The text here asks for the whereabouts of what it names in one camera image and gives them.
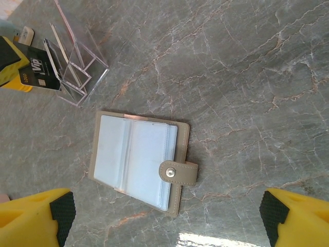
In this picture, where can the beige leather card holder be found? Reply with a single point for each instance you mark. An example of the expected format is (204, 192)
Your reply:
(144, 154)

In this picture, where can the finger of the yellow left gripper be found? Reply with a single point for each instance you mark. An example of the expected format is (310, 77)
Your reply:
(7, 54)
(10, 82)

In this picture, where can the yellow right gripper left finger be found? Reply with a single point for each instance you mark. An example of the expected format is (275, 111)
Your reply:
(30, 221)

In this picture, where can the card stack white edges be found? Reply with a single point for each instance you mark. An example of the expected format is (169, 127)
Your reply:
(52, 57)

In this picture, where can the beige rounded block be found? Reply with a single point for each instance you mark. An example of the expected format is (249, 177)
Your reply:
(25, 36)

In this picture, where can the black card white Vip print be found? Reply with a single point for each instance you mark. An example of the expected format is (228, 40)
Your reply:
(41, 69)

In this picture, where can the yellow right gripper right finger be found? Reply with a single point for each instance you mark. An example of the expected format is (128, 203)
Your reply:
(303, 221)

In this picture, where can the clear acrylic card organizer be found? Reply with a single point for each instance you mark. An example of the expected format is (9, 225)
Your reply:
(95, 64)

